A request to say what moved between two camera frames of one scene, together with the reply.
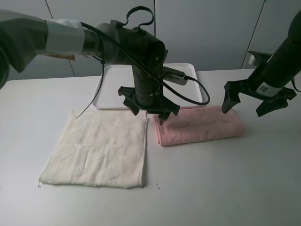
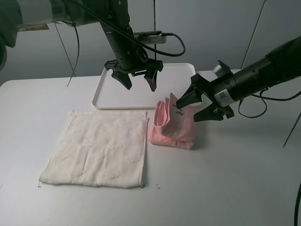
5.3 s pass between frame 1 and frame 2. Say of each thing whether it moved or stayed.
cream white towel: stayed
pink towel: moved
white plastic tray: stayed
